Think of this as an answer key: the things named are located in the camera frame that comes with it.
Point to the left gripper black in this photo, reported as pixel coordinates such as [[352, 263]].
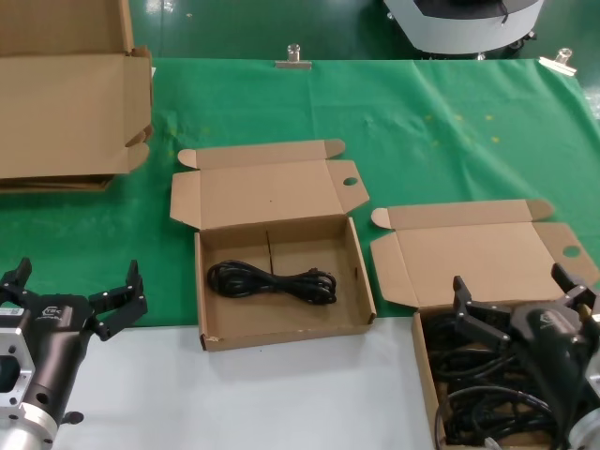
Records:
[[51, 356]]

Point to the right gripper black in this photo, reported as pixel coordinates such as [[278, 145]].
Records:
[[553, 356]]

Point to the open cardboard box with hole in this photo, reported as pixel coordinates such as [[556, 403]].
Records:
[[281, 323], [469, 258]]

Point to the flattened cardboard box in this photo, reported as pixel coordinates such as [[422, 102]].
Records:
[[56, 181]]

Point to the large open cardboard box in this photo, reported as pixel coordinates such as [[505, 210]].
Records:
[[61, 117]]

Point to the green table cloth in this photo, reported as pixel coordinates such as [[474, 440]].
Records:
[[422, 140]]

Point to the metal binder clip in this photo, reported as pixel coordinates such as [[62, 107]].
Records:
[[560, 63], [293, 64]]

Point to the white wheeled robot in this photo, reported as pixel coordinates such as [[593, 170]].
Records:
[[469, 23]]

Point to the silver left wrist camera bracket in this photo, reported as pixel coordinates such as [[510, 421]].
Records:
[[14, 342]]

